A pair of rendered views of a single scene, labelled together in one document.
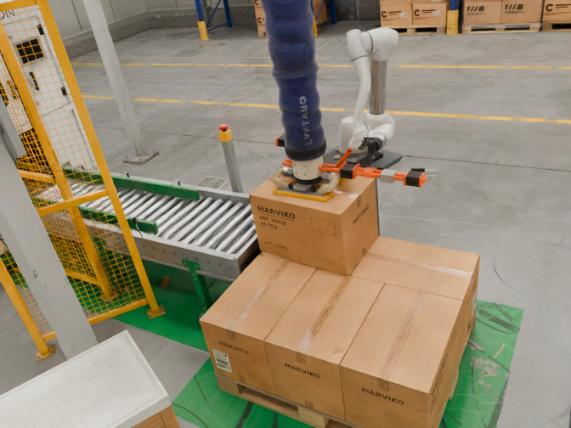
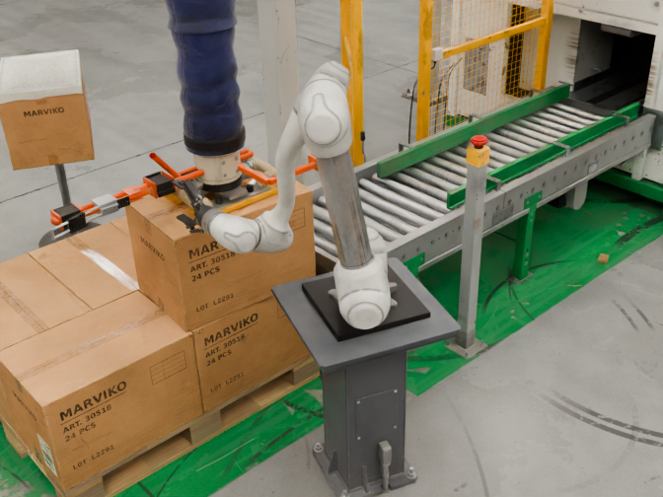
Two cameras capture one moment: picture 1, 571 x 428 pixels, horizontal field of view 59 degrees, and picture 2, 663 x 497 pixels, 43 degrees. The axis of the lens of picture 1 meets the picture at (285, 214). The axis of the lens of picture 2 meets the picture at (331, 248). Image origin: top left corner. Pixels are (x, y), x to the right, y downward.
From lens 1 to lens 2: 4.62 m
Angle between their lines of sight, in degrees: 86
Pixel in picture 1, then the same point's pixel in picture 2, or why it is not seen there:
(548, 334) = not seen: outside the picture
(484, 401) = not seen: outside the picture
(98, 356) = (67, 77)
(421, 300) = (34, 324)
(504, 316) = not seen: outside the picture
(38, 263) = (266, 72)
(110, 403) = (16, 81)
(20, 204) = (268, 12)
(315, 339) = (73, 248)
